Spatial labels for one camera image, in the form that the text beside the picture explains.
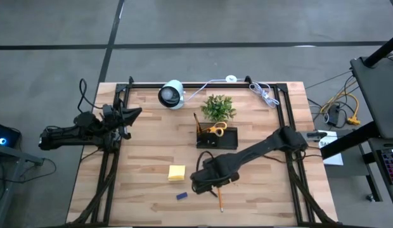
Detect keyboard with coloured keys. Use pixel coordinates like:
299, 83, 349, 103
376, 148, 393, 186

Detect computer with blue light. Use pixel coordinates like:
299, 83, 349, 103
0, 121, 22, 149

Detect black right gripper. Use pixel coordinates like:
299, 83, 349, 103
190, 154, 240, 195

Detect yellow extension cord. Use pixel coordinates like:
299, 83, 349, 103
319, 91, 361, 126

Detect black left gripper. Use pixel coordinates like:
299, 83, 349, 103
102, 103, 143, 134

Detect white paper sheet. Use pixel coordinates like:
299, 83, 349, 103
317, 129, 345, 167

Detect grey side table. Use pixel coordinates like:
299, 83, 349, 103
0, 142, 45, 228

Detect black slanted pole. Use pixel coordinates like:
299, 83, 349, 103
363, 33, 393, 68

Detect black power adapter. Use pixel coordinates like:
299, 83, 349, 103
328, 104, 342, 127

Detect green plant in white pot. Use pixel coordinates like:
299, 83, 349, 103
200, 94, 237, 122

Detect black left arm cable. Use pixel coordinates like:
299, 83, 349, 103
77, 78, 104, 115

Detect white round camera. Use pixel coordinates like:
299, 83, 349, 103
157, 79, 186, 111

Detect black mesh desk organizer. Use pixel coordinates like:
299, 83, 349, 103
195, 125, 239, 151

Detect yellow-handled scissors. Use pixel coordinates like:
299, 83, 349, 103
201, 121, 228, 138

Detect yellow sticky note pad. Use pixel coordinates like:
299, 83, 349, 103
167, 164, 186, 182

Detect black side desk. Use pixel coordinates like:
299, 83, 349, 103
319, 56, 393, 216

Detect white lamp cable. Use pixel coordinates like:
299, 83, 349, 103
183, 77, 281, 109

